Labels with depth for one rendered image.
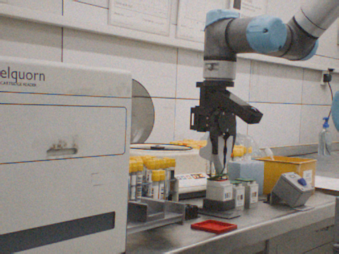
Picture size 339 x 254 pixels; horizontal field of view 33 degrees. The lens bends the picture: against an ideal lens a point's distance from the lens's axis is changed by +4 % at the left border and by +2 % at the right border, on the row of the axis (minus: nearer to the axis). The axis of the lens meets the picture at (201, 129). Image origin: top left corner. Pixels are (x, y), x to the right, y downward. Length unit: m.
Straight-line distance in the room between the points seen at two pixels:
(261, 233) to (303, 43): 0.42
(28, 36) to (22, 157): 0.85
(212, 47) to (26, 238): 0.62
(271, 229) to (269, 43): 0.41
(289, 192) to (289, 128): 1.43
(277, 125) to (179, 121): 0.77
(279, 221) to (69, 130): 0.62
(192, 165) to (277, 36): 0.50
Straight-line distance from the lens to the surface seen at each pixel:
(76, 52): 1.70
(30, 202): 0.80
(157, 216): 1.03
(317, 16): 1.25
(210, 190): 1.28
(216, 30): 1.25
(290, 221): 1.35
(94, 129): 0.86
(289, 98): 2.81
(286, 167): 1.57
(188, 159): 1.52
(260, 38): 1.17
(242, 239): 1.17
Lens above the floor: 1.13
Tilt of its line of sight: 3 degrees down
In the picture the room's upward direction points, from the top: 3 degrees clockwise
